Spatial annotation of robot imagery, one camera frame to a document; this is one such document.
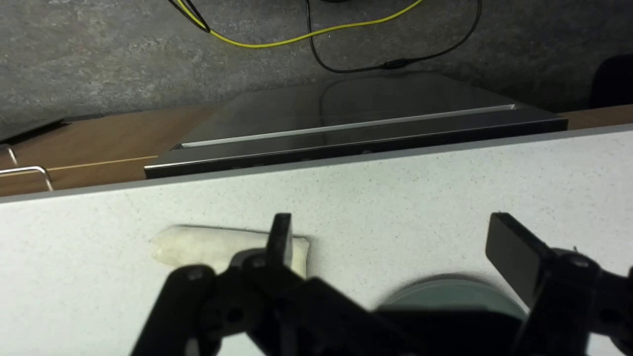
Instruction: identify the yellow cable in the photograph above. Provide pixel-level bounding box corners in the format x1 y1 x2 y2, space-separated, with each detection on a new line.
168 0 424 52

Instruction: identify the wooden lower cabinet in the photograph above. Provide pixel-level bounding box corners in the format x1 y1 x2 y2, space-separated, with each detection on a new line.
0 107 216 198

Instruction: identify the silver drawer handle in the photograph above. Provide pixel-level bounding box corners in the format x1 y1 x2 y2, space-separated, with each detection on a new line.
0 145 56 194

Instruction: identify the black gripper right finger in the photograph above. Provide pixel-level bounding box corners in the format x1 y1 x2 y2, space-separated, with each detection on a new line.
485 212 633 356

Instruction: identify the dark green plate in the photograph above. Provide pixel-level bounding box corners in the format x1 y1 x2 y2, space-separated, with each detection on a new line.
376 273 528 317

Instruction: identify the cream cloth towel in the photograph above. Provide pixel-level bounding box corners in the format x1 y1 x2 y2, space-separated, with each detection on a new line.
153 224 313 279

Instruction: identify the thin black floor cable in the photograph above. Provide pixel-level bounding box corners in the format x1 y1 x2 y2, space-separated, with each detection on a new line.
305 0 483 75

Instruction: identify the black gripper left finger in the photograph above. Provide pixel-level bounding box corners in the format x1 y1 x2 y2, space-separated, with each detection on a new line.
131 212 398 356

